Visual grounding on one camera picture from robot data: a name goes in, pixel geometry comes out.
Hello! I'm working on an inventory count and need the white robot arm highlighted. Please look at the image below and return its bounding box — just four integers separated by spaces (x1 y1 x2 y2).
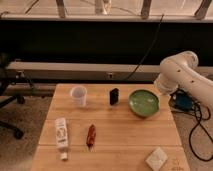
154 51 213 111

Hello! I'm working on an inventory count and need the black upright eraser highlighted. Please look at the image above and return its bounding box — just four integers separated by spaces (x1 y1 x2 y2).
110 88 119 105

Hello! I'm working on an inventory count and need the white plastic cup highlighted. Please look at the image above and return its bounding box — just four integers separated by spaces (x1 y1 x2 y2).
70 86 87 107

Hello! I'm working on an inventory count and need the green ceramic bowl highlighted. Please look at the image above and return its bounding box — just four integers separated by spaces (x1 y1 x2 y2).
128 89 159 117

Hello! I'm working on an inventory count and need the red-brown snack wrapper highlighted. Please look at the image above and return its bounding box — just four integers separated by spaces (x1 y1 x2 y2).
86 125 96 148

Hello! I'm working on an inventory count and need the white tube with cap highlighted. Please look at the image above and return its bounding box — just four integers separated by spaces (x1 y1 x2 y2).
55 118 68 161

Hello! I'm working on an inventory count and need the blue device on floor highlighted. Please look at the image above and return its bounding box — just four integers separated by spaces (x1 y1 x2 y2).
174 93 193 111

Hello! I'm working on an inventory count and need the white square sponge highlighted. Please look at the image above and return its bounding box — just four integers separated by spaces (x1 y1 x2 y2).
145 147 168 171

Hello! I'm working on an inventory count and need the black office chair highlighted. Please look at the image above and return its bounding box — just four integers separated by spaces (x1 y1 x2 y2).
0 53 25 139

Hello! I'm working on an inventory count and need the black hanging cable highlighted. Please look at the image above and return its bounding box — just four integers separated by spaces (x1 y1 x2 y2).
121 13 165 82

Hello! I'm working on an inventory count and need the black floor cable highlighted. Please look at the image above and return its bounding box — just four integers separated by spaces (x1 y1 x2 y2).
169 89 213 163

